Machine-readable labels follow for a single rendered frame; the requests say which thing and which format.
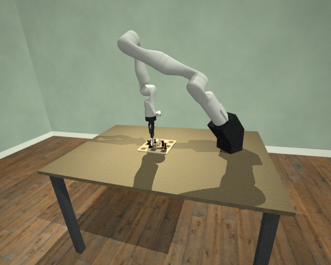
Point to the cream and brown chessboard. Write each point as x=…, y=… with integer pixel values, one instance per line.
x=158, y=149

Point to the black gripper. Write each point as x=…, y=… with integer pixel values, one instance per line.
x=151, y=125

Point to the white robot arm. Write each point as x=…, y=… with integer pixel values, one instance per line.
x=130, y=45

